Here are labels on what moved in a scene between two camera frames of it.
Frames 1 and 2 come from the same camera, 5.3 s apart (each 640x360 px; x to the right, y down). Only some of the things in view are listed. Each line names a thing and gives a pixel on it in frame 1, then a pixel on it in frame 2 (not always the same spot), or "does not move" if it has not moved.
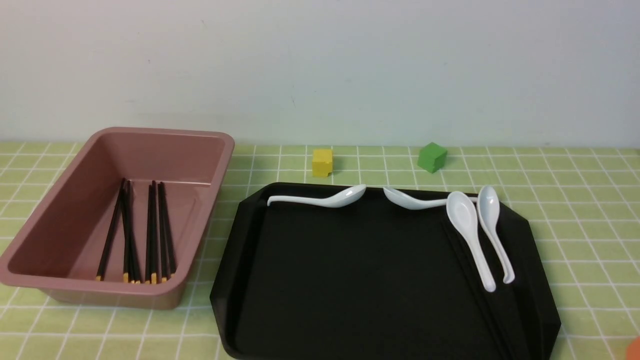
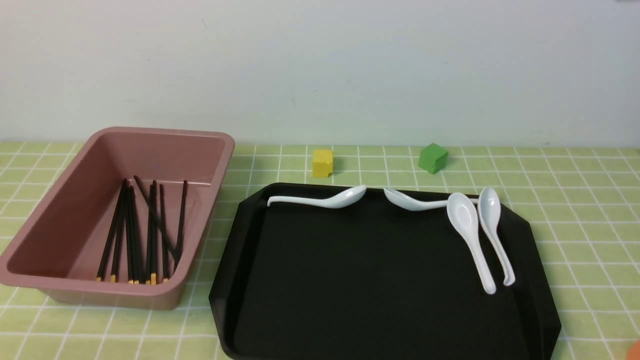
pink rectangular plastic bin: x=123 y=223 does not move
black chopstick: x=149 y=234 does not move
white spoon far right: x=488 y=206 does not move
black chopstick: x=123 y=204 → x=113 y=274
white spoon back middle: x=405 y=202 does not move
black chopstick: x=474 y=295 → x=155 y=215
